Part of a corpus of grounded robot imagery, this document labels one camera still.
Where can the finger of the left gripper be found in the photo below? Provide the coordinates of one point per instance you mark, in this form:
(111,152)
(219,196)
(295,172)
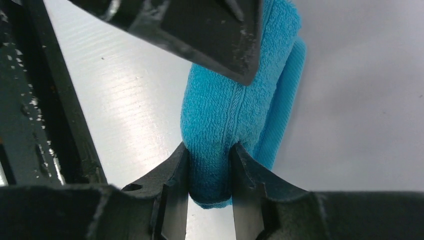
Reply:
(223,36)

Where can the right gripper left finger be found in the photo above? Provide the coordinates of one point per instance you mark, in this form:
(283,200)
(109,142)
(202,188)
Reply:
(164,193)

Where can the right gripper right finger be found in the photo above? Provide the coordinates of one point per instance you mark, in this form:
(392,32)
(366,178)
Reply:
(256,194)

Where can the bright blue towel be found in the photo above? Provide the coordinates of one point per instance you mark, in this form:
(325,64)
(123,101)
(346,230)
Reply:
(218,112)

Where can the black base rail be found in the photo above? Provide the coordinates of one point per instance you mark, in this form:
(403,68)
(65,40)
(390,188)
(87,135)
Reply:
(44,137)

